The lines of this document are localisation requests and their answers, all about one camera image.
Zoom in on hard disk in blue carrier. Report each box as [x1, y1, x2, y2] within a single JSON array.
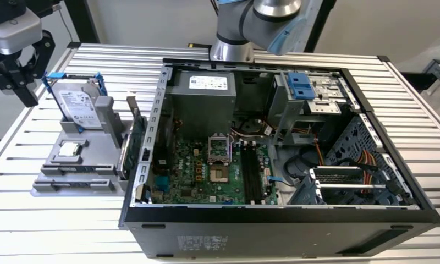
[[39, 70, 110, 135]]

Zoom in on silver CPU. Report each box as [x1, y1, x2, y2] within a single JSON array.
[[58, 142, 84, 158]]

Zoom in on grey parts rack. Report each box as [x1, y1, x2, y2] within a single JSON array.
[[31, 95, 134, 197]]

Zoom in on green graphics card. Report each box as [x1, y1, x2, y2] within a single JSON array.
[[116, 95, 150, 181]]

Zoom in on grey power supply unit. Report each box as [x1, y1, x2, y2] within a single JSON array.
[[167, 70, 239, 138]]

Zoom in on black case fan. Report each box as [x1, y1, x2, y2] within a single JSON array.
[[154, 109, 175, 177]]

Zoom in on metal socket cover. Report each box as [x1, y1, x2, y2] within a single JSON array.
[[207, 133, 233, 163]]

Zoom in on green motherboard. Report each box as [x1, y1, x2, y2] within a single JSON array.
[[150, 137, 281, 206]]

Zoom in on CPU socket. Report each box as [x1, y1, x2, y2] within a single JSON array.
[[208, 163, 231, 184]]

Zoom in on blue plastic drive latch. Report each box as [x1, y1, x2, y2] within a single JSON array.
[[287, 70, 314, 100]]

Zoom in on grey metal drive cage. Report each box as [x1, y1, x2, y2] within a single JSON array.
[[267, 70, 362, 145]]

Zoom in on black PC case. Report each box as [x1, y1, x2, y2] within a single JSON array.
[[118, 57, 440, 259]]

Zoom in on metal disk bay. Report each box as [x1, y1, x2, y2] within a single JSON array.
[[289, 164, 389, 206]]

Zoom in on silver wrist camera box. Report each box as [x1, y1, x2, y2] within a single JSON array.
[[0, 12, 44, 55]]

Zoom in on black frame post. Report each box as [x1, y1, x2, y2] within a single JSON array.
[[63, 0, 102, 44], [303, 0, 338, 53]]

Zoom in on wire locking lever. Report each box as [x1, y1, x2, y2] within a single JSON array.
[[226, 136, 237, 165]]

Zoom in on yellow white wire bundle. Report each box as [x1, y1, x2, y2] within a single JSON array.
[[230, 117, 281, 139]]

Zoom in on thick black cable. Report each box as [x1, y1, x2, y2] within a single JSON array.
[[283, 145, 319, 184]]

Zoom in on orange red wire bundle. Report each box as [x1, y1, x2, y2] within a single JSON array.
[[293, 125, 327, 166]]

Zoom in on orange yellow fanned wires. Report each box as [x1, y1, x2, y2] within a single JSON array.
[[355, 150, 378, 185]]

